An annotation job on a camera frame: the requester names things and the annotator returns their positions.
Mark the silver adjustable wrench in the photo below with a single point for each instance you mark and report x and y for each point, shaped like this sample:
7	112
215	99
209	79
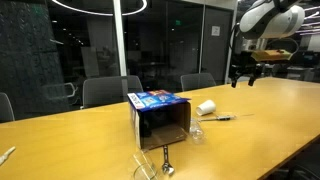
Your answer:
165	156

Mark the clear plastic water bottle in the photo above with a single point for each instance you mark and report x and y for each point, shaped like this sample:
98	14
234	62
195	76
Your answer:
196	131

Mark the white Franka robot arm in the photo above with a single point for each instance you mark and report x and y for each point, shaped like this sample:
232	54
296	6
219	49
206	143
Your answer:
266	20

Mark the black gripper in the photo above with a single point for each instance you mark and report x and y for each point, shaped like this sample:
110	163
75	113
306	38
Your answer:
245	63

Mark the white paper door sign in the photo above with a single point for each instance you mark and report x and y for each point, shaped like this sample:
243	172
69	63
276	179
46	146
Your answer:
215	30

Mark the green exit sign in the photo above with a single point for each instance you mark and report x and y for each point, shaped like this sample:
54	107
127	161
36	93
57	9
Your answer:
178	22

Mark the white window pillar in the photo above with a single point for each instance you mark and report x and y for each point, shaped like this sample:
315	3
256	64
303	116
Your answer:
119	36

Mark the cardboard box with blue print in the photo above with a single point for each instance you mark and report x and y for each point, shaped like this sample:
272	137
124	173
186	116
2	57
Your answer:
156	100

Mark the yellowish wrist camera box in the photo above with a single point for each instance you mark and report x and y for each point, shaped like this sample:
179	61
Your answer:
270	55

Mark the grey office chair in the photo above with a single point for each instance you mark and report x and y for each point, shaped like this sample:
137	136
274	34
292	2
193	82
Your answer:
198	81
106	91
5	110

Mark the grey door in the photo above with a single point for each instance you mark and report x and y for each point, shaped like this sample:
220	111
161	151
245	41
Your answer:
215	56

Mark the clear plastic cup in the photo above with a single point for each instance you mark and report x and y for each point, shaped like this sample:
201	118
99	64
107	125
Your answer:
143	168

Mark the metal vernier caliper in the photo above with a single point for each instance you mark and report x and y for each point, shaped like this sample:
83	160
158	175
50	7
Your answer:
225	117

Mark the white foam cup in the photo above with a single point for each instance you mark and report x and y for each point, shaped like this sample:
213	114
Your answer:
205	107

